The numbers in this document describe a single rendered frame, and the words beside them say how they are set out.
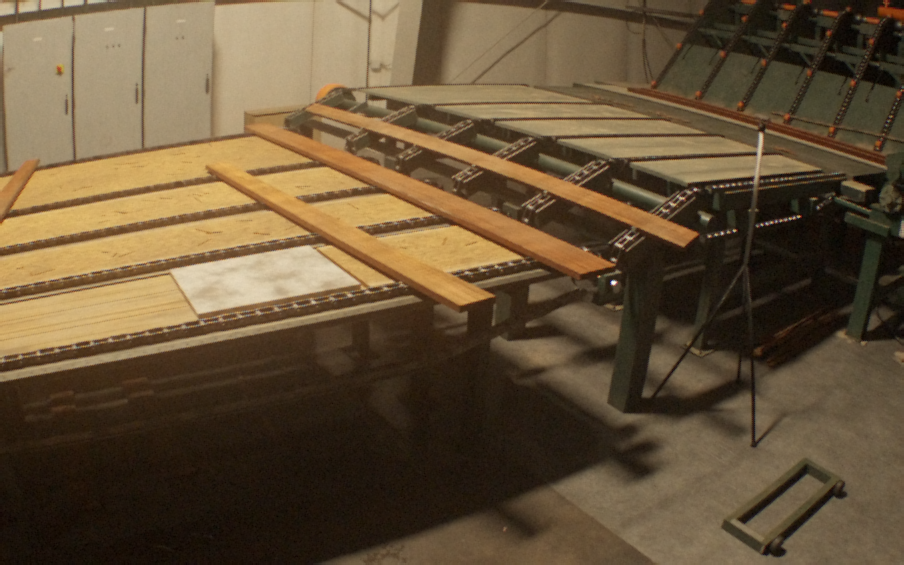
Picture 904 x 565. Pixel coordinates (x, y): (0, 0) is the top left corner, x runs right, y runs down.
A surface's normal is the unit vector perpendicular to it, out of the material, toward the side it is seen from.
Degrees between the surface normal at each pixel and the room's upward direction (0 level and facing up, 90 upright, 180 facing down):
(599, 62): 89
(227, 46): 87
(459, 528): 0
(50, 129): 90
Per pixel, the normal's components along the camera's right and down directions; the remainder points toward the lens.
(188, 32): 0.53, 0.31
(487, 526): 0.04, -0.94
